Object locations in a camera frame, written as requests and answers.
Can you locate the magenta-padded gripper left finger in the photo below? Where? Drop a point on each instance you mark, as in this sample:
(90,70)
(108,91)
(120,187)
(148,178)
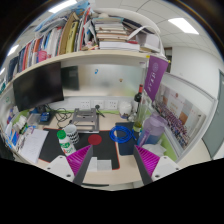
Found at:
(61,166)

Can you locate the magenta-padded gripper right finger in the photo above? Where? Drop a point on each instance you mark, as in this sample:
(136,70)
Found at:
(163,166)

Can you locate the white drink bottle green cap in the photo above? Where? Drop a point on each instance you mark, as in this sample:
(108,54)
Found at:
(66,146)

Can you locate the purple translucent water jug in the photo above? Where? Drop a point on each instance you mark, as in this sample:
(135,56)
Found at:
(153,130)

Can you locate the crumpled white tissue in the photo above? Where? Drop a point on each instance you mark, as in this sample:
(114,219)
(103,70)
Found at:
(155,150)

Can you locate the white paper sheet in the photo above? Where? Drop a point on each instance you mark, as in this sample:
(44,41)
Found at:
(104,165)
(92,165)

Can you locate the black white checkered mug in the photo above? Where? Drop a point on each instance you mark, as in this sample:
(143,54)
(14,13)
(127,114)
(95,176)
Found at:
(73,134)

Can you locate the white open notebook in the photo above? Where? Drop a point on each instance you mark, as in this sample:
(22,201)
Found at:
(33,145)

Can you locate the dark blue mouse pad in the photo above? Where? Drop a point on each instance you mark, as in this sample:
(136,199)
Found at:
(126,148)

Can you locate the flat round red coaster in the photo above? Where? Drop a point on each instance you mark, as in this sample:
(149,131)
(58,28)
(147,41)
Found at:
(95,139)

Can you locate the black red-edged desk mat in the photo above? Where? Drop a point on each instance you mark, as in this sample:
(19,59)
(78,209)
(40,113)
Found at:
(106,151)

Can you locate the glass vase green stems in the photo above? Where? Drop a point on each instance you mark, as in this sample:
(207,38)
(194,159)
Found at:
(140,120)

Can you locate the small blue device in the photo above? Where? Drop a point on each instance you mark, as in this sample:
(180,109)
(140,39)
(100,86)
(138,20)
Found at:
(44,117)

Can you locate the clear plastic box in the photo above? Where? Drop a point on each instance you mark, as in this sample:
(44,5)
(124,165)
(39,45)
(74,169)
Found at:
(33,119)

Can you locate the silver laptop stand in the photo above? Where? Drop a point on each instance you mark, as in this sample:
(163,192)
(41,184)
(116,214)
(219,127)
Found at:
(85,116)

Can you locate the group photo poster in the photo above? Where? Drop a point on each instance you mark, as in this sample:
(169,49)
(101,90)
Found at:
(178,113)

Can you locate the white round jar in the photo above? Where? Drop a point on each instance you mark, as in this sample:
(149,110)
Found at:
(125,110)

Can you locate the dark wine bottle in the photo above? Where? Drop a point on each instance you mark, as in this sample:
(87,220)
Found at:
(138,98)

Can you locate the black computer monitor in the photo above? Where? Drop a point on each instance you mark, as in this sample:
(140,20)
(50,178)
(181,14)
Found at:
(38,86)

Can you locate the purple hanging pennant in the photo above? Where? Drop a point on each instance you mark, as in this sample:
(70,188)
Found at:
(155,75)

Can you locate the shelf with books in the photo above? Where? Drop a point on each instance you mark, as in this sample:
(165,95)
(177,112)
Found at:
(100,33)

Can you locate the white wall socket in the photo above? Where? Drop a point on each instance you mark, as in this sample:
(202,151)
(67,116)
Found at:
(99,103)
(85,104)
(112,104)

